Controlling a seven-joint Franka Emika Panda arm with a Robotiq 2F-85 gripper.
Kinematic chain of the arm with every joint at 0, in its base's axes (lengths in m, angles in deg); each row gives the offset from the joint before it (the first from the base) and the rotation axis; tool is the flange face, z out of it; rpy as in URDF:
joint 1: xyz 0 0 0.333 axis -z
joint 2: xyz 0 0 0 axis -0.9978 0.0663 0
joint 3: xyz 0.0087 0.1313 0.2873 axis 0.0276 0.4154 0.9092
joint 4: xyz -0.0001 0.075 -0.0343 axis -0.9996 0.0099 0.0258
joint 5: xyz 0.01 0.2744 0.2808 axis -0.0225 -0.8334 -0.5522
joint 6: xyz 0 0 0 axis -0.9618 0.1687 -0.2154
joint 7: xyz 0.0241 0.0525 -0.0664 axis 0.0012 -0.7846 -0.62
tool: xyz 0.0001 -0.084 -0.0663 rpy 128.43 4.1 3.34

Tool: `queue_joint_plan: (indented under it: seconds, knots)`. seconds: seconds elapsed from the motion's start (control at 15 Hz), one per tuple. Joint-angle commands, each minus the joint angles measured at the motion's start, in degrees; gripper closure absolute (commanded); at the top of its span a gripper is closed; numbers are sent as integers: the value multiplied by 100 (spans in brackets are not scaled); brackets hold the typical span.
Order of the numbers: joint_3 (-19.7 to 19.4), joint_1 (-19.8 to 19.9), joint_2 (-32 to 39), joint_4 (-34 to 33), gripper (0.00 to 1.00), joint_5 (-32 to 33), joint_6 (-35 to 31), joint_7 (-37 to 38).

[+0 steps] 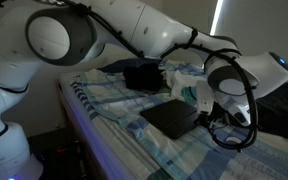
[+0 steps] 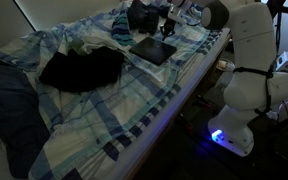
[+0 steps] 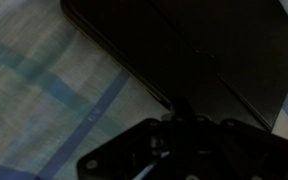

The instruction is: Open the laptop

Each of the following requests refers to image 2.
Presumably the black laptop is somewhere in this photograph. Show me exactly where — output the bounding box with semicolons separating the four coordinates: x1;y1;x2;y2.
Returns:
128;36;178;67

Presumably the dark blue garment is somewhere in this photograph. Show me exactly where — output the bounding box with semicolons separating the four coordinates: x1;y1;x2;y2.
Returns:
0;62;51;180

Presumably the white mattress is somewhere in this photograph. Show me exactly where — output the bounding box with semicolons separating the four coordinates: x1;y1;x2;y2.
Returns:
112;28;232;180

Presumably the black bag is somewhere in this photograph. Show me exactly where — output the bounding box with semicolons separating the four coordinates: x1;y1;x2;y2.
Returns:
127;0;161;35

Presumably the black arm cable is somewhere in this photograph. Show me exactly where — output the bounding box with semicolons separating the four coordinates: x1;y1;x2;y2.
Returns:
233;66;276;116

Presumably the blue plaid duvet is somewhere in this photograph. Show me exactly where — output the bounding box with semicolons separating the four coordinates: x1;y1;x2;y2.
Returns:
0;0;224;180

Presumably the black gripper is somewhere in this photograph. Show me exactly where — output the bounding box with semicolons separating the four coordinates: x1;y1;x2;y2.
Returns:
159;13;179;42

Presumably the black garment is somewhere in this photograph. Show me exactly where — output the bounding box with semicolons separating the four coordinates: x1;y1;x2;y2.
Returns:
38;45;126;94

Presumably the white crumpled cloth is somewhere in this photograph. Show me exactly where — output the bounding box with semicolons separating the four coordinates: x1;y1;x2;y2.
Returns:
78;32;132;57

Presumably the teal navy striped towel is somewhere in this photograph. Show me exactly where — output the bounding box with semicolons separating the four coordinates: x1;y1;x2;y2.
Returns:
111;12;137;48

